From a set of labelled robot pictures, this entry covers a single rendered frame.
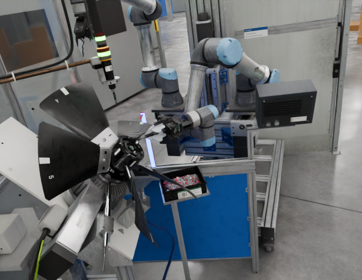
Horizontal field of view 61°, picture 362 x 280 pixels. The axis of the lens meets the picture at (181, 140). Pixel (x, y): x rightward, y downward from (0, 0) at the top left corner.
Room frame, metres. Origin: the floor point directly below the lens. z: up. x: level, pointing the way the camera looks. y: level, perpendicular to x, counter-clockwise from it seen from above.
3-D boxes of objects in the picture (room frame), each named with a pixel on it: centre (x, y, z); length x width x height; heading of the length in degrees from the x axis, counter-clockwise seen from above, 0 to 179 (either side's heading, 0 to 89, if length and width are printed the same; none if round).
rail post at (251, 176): (1.40, -0.35, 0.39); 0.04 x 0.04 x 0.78; 82
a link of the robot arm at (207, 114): (1.34, -0.13, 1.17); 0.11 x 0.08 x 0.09; 119
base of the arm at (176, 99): (1.96, 0.02, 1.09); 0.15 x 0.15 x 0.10
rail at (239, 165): (1.46, 0.07, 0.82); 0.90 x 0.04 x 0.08; 82
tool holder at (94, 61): (1.12, 0.23, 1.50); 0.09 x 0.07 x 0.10; 117
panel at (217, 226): (1.46, 0.07, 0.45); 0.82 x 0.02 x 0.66; 82
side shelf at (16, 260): (1.09, 0.78, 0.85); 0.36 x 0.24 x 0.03; 172
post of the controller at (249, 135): (1.40, -0.35, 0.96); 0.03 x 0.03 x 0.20; 82
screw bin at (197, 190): (1.29, 0.03, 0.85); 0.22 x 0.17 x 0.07; 98
